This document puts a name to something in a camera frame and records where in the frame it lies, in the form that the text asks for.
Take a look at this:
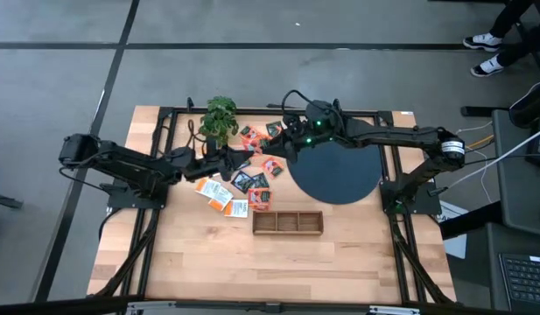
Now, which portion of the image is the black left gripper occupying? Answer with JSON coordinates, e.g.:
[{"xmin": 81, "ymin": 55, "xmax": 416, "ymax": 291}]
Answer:
[{"xmin": 184, "ymin": 147, "xmax": 255, "ymax": 183}]

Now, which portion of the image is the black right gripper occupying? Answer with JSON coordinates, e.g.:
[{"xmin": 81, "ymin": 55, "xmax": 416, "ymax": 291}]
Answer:
[{"xmin": 269, "ymin": 116, "xmax": 337, "ymax": 165}]

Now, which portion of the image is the orange black-label tea packet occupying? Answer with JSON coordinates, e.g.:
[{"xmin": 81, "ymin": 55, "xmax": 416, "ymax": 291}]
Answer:
[
  {"xmin": 238, "ymin": 125, "xmax": 262, "ymax": 144},
  {"xmin": 261, "ymin": 156, "xmax": 285, "ymax": 179},
  {"xmin": 251, "ymin": 136, "xmax": 273, "ymax": 154},
  {"xmin": 247, "ymin": 187, "xmax": 273, "ymax": 211}
]

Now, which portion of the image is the white orange Tazo tea packet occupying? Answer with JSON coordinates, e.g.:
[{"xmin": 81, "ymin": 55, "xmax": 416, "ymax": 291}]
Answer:
[
  {"xmin": 194, "ymin": 177, "xmax": 221, "ymax": 198},
  {"xmin": 207, "ymin": 186, "xmax": 235, "ymax": 213},
  {"xmin": 223, "ymin": 199, "xmax": 249, "ymax": 219}
]

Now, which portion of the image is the wooden three-compartment tray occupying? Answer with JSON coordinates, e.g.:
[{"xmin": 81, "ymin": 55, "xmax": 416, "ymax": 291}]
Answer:
[{"xmin": 252, "ymin": 210, "xmax": 325, "ymax": 236}]

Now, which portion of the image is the small green potted plant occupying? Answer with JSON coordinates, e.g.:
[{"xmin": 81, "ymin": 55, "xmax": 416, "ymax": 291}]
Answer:
[{"xmin": 197, "ymin": 95, "xmax": 240, "ymax": 151}]

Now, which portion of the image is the dark blue round mat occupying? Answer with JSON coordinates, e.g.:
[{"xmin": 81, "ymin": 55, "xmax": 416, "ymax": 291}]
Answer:
[{"xmin": 286, "ymin": 139, "xmax": 383, "ymax": 206}]

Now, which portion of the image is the black front crossbar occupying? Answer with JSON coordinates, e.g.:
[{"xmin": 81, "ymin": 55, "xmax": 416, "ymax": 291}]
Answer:
[{"xmin": 0, "ymin": 295, "xmax": 511, "ymax": 315}]

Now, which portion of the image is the white sheet on floor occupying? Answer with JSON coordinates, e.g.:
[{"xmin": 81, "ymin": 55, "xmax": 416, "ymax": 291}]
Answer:
[{"xmin": 438, "ymin": 199, "xmax": 468, "ymax": 260}]

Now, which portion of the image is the black desk foot bar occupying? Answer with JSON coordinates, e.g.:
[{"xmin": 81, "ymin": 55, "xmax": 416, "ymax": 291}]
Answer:
[
  {"xmin": 438, "ymin": 200, "xmax": 503, "ymax": 241},
  {"xmin": 460, "ymin": 105, "xmax": 512, "ymax": 118}
]

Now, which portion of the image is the person's shoe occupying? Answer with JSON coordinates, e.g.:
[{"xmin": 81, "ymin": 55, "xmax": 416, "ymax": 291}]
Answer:
[
  {"xmin": 462, "ymin": 31, "xmax": 503, "ymax": 53},
  {"xmin": 469, "ymin": 54, "xmax": 505, "ymax": 79}
]

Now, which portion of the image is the grey desk with laptop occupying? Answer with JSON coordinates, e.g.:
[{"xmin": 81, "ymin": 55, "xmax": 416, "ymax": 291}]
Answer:
[{"xmin": 444, "ymin": 221, "xmax": 540, "ymax": 315}]

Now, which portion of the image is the black stand foot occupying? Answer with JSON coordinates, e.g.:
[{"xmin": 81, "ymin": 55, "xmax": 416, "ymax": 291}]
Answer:
[{"xmin": 0, "ymin": 191, "xmax": 25, "ymax": 212}]

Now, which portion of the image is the grey side desk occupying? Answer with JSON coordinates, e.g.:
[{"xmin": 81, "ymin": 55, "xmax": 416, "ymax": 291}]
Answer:
[{"xmin": 490, "ymin": 108, "xmax": 540, "ymax": 237}]

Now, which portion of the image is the black bag with white trim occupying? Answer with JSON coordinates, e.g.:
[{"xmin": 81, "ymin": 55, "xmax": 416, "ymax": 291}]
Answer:
[{"xmin": 508, "ymin": 76, "xmax": 540, "ymax": 130}]

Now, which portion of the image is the person's leg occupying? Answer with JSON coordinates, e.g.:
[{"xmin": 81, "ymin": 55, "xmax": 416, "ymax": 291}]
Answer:
[
  {"xmin": 489, "ymin": 0, "xmax": 536, "ymax": 39},
  {"xmin": 496, "ymin": 24, "xmax": 540, "ymax": 67}
]

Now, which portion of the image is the dark laptop keyboard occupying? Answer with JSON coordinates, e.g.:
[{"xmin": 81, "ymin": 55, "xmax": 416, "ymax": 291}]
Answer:
[{"xmin": 499, "ymin": 252, "xmax": 540, "ymax": 310}]

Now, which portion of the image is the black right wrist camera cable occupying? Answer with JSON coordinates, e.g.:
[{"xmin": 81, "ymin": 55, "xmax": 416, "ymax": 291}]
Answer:
[{"xmin": 280, "ymin": 88, "xmax": 324, "ymax": 117}]

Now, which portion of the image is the black aluminium table frame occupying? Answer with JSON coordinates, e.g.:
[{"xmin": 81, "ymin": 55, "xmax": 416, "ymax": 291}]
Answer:
[{"xmin": 88, "ymin": 96, "xmax": 457, "ymax": 305}]

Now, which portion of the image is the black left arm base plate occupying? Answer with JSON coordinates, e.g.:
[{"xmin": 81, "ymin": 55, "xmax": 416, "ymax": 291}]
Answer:
[{"xmin": 106, "ymin": 181, "xmax": 169, "ymax": 210}]

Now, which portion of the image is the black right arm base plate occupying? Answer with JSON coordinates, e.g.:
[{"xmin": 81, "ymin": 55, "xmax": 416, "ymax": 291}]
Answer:
[{"xmin": 380, "ymin": 178, "xmax": 443, "ymax": 216}]

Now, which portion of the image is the silver metal bracket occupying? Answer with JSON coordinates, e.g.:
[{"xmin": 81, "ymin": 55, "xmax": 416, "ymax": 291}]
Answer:
[
  {"xmin": 125, "ymin": 300, "xmax": 177, "ymax": 315},
  {"xmin": 368, "ymin": 304, "xmax": 422, "ymax": 315}
]

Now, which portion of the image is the yellow extension cable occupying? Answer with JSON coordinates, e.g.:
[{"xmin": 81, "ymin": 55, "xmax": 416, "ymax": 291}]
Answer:
[{"xmin": 466, "ymin": 135, "xmax": 494, "ymax": 151}]

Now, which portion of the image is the thick white cable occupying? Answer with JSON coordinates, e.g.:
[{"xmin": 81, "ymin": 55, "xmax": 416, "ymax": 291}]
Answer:
[{"xmin": 444, "ymin": 125, "xmax": 540, "ymax": 190}]

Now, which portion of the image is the thin black cable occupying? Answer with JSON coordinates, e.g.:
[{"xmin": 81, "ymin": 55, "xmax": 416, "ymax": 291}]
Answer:
[{"xmin": 464, "ymin": 152, "xmax": 540, "ymax": 166}]

